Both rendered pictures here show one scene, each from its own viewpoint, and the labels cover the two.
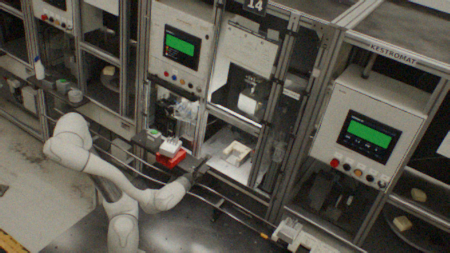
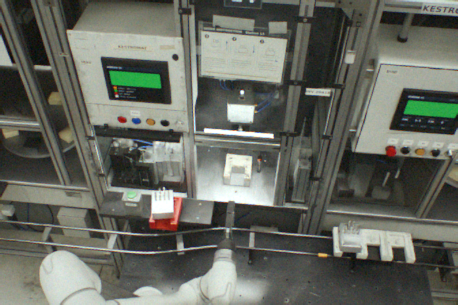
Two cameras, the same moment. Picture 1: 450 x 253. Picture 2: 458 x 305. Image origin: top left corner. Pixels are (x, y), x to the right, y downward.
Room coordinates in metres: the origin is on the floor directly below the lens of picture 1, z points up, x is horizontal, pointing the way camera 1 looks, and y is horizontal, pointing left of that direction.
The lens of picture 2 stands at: (0.65, 0.49, 2.76)
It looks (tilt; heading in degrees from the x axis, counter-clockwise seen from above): 46 degrees down; 338
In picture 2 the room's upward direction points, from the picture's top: 2 degrees clockwise
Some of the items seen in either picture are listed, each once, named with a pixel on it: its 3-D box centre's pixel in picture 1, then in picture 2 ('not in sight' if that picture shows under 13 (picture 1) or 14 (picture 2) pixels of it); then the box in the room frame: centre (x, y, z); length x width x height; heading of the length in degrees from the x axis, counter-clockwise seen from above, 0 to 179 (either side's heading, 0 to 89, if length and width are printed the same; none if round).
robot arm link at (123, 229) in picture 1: (123, 235); not in sight; (1.37, 0.40, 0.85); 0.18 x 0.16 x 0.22; 16
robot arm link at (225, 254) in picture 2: (181, 185); (225, 259); (1.54, 0.14, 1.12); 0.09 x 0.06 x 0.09; 63
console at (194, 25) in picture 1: (189, 44); (139, 68); (2.22, 0.26, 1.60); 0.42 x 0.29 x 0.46; 63
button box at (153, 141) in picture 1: (154, 138); (133, 201); (2.06, 0.40, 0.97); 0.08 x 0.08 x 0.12; 63
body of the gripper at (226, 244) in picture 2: (190, 178); (227, 243); (1.61, 0.11, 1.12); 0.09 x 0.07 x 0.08; 153
